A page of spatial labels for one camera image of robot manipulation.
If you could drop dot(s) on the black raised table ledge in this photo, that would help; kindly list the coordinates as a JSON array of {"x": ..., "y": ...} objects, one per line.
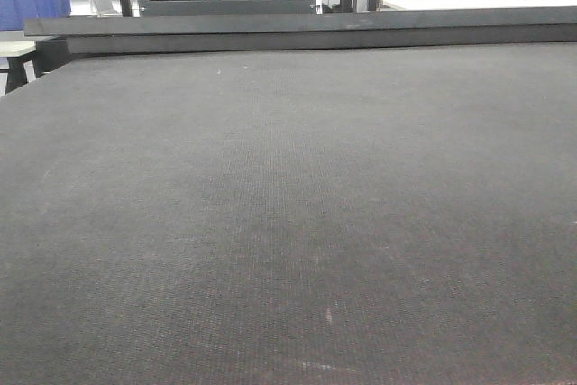
[{"x": 392, "y": 29}]

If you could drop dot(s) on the grey side table left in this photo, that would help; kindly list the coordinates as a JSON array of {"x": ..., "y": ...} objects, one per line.
[{"x": 45, "y": 56}]

